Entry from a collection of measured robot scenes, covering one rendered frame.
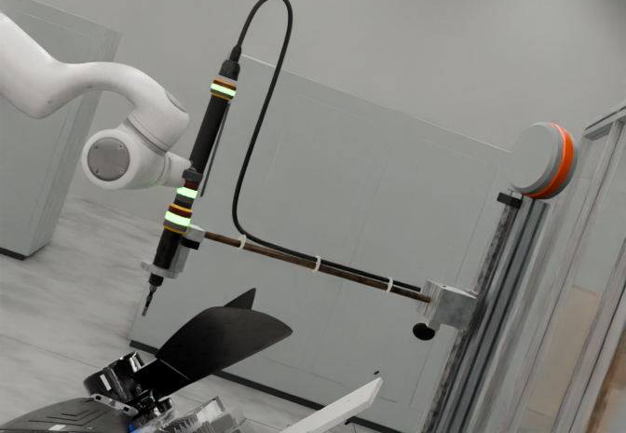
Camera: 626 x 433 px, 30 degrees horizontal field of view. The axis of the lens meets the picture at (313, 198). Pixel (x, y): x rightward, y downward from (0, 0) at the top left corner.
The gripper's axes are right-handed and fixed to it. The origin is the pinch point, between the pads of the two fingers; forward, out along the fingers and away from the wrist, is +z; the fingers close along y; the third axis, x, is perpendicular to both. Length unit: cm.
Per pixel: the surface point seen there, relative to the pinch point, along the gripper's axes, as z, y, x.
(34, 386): 396, -133, -164
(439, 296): 50, 49, -10
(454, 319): 52, 53, -13
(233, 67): 17.5, 0.4, 18.8
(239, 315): 15.2, 17.1, -21.8
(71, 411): 5.3, -3.1, -46.2
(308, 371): 576, -16, -139
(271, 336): 24.6, 22.5, -25.0
